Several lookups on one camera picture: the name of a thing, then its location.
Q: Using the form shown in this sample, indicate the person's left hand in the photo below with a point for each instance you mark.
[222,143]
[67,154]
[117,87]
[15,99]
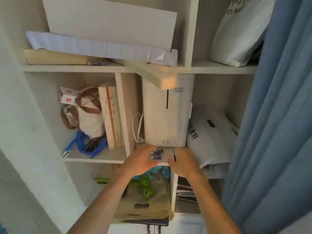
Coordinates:
[136,162]

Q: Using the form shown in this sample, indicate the person's right hand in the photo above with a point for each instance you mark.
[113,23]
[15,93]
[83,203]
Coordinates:
[186,165]

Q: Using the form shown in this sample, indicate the person's right fingers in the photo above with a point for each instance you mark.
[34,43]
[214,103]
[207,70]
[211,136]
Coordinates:
[179,157]

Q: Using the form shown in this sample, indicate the person's left fingers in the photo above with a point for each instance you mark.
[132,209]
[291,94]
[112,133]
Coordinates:
[145,152]

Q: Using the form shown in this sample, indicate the person's left forearm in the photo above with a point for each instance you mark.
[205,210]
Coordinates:
[104,204]

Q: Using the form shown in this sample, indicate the person's right forearm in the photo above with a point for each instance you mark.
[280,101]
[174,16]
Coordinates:
[214,207]

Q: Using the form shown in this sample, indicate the black screwdriver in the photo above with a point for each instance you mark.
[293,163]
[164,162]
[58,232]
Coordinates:
[174,155]

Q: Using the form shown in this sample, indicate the blue plastic bag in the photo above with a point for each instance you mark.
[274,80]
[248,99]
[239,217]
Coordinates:
[161,171]

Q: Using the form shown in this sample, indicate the white humidifier appliance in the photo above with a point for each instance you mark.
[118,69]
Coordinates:
[165,124]

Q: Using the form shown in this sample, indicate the stack of magazines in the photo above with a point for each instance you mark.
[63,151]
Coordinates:
[186,192]

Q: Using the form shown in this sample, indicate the green toy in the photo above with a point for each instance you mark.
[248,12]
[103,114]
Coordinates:
[147,192]

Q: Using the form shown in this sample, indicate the green stick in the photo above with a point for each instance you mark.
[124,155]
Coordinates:
[101,180]

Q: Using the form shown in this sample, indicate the olive plastic bag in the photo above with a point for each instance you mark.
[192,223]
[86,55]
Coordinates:
[151,208]

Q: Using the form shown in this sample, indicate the black flat bag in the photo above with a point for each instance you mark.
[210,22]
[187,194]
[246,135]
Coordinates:
[146,222]

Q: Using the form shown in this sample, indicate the beige wooden plank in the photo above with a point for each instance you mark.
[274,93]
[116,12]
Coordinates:
[151,73]

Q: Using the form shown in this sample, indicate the small white box red label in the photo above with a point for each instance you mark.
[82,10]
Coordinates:
[66,95]

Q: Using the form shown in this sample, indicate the small dark battery pack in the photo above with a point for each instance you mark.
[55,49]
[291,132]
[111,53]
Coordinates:
[97,63]

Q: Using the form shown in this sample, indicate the blue curtain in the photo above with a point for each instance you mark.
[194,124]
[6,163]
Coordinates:
[280,119]

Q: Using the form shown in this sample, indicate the white shelf unit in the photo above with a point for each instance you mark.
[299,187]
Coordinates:
[73,68]

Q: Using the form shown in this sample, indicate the white folded plastic sheet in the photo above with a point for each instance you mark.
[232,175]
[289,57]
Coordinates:
[73,45]

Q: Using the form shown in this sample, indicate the beige flat board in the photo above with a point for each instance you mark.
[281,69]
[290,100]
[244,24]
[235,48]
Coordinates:
[53,57]

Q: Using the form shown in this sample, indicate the white flat board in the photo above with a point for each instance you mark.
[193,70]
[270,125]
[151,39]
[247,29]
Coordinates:
[109,21]

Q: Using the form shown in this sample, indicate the large white printed bag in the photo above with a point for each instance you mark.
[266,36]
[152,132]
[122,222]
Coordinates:
[238,34]

